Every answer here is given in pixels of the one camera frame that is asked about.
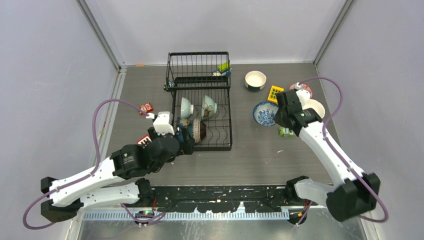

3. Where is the yellow window toy block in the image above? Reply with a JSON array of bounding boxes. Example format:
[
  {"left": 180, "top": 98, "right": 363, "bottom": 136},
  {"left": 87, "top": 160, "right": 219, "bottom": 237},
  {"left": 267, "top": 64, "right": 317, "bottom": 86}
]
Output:
[{"left": 267, "top": 85, "right": 285, "bottom": 104}]

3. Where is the dark blue glazed bowl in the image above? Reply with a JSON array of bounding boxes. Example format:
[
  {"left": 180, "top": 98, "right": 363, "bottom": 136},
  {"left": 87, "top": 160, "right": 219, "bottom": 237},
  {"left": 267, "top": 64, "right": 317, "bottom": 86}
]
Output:
[{"left": 176, "top": 118, "right": 193, "bottom": 143}]

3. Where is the beige bowl with flower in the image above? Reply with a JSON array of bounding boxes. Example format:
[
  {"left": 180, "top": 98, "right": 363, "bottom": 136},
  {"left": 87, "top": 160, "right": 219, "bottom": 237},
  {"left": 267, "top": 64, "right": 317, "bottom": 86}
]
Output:
[{"left": 302, "top": 99, "right": 326, "bottom": 119}]

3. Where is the black wire dish rack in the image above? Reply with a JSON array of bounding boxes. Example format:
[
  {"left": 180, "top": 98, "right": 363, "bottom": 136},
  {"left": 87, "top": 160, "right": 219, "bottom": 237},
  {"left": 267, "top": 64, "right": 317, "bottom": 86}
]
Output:
[{"left": 164, "top": 51, "right": 233, "bottom": 151}]

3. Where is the white blue floral bowl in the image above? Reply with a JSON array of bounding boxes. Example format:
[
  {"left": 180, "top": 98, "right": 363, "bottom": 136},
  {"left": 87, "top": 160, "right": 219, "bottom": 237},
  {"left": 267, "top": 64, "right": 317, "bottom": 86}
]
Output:
[{"left": 252, "top": 101, "right": 279, "bottom": 127}]

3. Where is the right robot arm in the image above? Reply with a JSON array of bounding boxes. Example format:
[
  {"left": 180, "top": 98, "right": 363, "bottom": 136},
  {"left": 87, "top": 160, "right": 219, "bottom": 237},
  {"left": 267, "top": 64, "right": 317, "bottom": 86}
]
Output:
[{"left": 274, "top": 89, "right": 381, "bottom": 222}]

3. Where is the pale green ceramic bowl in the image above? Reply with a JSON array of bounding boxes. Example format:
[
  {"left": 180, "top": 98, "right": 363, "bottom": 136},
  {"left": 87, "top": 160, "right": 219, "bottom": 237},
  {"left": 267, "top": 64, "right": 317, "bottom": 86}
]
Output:
[{"left": 201, "top": 95, "right": 218, "bottom": 120}]

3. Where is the teal bowl white inside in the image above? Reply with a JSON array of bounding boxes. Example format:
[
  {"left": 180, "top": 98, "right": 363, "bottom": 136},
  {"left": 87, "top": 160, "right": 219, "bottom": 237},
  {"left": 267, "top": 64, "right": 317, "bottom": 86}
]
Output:
[{"left": 244, "top": 70, "right": 267, "bottom": 92}]

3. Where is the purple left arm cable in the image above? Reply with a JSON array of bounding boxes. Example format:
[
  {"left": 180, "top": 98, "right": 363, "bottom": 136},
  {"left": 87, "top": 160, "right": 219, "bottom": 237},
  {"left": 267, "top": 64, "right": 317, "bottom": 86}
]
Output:
[{"left": 22, "top": 98, "right": 167, "bottom": 231}]

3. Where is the green blue toy car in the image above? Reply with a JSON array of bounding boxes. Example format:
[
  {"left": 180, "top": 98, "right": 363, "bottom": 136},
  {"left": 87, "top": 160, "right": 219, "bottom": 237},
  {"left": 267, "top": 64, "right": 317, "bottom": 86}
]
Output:
[{"left": 212, "top": 61, "right": 231, "bottom": 77}]

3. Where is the red white window block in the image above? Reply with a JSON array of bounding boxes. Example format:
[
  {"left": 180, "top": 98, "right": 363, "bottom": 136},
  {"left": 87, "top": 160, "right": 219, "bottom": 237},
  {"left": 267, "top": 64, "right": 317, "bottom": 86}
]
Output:
[{"left": 136, "top": 134, "right": 152, "bottom": 146}]

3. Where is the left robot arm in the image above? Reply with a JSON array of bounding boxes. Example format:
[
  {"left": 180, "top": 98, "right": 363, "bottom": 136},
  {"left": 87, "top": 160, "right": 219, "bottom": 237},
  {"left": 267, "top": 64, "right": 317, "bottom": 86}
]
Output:
[{"left": 40, "top": 127, "right": 202, "bottom": 223}]

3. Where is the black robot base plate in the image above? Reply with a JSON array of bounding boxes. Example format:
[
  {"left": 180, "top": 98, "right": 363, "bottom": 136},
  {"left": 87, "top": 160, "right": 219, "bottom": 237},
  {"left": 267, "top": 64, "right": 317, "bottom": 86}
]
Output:
[{"left": 121, "top": 185, "right": 320, "bottom": 215}]

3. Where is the small green toy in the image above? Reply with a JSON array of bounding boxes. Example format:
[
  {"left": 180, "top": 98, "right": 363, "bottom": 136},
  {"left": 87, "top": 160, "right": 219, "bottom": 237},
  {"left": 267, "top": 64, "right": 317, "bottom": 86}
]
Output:
[{"left": 278, "top": 127, "right": 295, "bottom": 137}]

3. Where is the perforated metal rail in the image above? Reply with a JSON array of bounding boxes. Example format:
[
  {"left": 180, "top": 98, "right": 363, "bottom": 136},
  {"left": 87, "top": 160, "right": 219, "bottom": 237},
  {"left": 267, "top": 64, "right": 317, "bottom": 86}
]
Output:
[{"left": 82, "top": 207, "right": 290, "bottom": 221}]

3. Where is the small red flower toy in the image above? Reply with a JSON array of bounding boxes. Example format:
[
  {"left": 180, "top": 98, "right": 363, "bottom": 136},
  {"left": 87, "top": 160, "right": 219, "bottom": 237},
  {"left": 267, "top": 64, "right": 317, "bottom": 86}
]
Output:
[{"left": 139, "top": 102, "right": 154, "bottom": 115}]

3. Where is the red white patterned bowl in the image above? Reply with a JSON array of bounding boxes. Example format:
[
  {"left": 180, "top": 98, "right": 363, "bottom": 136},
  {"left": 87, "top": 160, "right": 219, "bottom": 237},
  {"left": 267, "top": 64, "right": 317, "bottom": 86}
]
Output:
[{"left": 289, "top": 83, "right": 313, "bottom": 99}]

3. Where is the brown patterned band bowl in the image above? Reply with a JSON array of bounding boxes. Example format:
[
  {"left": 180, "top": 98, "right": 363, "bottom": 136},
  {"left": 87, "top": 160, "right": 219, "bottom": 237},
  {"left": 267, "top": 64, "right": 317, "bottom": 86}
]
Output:
[{"left": 191, "top": 118, "right": 207, "bottom": 144}]

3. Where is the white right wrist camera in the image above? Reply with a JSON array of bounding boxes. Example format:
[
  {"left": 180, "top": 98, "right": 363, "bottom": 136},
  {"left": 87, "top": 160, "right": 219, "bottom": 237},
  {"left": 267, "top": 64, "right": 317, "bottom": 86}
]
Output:
[{"left": 294, "top": 82, "right": 310, "bottom": 105}]

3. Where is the light blue dotted bowl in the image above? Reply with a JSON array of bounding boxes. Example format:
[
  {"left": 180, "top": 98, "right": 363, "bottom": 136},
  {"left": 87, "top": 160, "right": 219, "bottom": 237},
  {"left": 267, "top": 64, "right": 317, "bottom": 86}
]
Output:
[{"left": 180, "top": 97, "right": 194, "bottom": 119}]

